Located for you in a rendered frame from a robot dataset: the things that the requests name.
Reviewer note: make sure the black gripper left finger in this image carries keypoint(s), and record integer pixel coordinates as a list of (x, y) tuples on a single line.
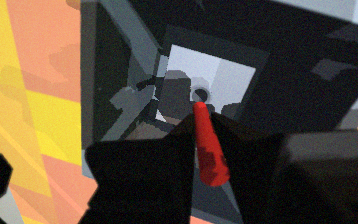
[(169, 158)]

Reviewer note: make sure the red peg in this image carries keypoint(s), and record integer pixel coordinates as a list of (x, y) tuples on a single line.
[(212, 164)]

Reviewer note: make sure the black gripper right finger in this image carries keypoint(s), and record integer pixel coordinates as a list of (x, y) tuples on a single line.
[(258, 162)]

